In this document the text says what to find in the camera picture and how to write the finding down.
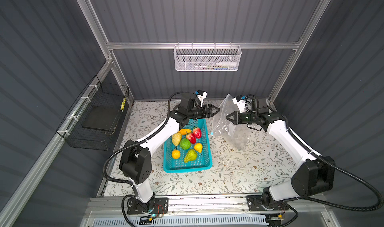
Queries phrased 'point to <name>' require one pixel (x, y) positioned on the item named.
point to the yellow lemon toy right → (198, 147)
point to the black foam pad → (101, 117)
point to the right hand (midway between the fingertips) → (228, 118)
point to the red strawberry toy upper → (197, 132)
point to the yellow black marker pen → (123, 104)
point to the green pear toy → (191, 155)
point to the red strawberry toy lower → (191, 137)
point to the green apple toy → (185, 144)
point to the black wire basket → (97, 93)
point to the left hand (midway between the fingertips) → (216, 110)
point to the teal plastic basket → (203, 161)
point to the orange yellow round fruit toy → (176, 154)
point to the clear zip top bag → (239, 136)
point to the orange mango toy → (184, 131)
